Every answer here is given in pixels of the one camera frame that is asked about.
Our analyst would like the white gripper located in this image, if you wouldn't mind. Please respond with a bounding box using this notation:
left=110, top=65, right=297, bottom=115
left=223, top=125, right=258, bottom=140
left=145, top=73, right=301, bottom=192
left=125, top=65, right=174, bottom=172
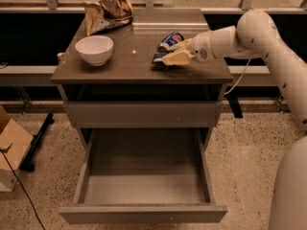
left=162, top=31, right=215, bottom=65

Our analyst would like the blue rxbar blueberry wrapper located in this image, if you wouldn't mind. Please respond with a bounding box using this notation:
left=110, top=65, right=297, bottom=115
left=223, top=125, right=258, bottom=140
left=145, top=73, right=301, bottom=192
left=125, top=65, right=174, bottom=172
left=152, top=52, right=166, bottom=68

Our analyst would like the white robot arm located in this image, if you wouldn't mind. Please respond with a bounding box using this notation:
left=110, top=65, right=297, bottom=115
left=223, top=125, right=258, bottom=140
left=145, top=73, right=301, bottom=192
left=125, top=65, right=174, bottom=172
left=162, top=10, right=307, bottom=230

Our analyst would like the closed grey top drawer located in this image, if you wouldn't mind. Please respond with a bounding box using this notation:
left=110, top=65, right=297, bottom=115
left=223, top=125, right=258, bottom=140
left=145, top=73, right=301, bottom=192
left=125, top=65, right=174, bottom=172
left=63, top=102, right=222, bottom=128

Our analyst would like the grey drawer cabinet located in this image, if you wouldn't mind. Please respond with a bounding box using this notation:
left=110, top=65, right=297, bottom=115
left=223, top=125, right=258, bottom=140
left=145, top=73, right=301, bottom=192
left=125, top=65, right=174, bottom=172
left=50, top=7, right=234, bottom=225

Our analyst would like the open grey middle drawer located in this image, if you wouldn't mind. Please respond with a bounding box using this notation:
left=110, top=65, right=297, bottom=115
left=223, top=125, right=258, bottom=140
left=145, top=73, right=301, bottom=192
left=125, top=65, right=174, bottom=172
left=59, top=128, right=227, bottom=224

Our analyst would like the blue pepsi can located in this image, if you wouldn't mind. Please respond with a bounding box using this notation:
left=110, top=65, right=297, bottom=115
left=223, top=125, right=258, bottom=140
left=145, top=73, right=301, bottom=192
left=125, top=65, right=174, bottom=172
left=156, top=32, right=184, bottom=53

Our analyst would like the black stand leg right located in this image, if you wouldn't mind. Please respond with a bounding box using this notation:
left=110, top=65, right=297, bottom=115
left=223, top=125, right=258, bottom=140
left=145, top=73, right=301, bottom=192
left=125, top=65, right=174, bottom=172
left=226, top=95, right=243, bottom=119

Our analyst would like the black stand leg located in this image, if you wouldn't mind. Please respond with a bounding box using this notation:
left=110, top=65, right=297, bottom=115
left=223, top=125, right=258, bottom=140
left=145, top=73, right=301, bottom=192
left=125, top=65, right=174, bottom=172
left=19, top=113, right=54, bottom=172
left=226, top=95, right=243, bottom=119

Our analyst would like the crumpled brown chip bag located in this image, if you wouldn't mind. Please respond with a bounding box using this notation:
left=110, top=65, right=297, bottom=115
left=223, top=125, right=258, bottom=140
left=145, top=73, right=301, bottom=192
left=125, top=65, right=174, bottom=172
left=83, top=0, right=133, bottom=35

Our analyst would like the white ceramic bowl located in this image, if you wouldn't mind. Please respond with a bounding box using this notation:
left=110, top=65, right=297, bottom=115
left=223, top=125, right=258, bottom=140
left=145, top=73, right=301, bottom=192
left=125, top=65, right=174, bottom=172
left=75, top=35, right=114, bottom=66

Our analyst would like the small can behind cabinet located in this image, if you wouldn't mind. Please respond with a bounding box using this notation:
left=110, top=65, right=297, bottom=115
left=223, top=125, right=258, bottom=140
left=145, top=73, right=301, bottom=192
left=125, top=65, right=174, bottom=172
left=57, top=53, right=65, bottom=63

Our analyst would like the cardboard box on left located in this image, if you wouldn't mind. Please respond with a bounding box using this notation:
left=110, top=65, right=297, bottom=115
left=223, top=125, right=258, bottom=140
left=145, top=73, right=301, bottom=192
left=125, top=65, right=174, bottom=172
left=0, top=105, right=33, bottom=192

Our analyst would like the black stand leg left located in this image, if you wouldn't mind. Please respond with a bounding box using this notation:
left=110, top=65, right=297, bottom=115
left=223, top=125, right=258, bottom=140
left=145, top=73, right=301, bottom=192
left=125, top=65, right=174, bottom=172
left=19, top=113, right=54, bottom=172

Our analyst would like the white hanging cable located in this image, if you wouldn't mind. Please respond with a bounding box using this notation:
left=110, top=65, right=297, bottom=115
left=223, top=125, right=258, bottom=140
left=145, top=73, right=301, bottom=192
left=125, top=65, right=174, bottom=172
left=223, top=58, right=252, bottom=97

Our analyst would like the black floor cable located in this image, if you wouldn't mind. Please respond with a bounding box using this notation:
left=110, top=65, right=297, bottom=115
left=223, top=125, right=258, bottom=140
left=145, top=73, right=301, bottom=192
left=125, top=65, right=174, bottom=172
left=0, top=149, right=47, bottom=230

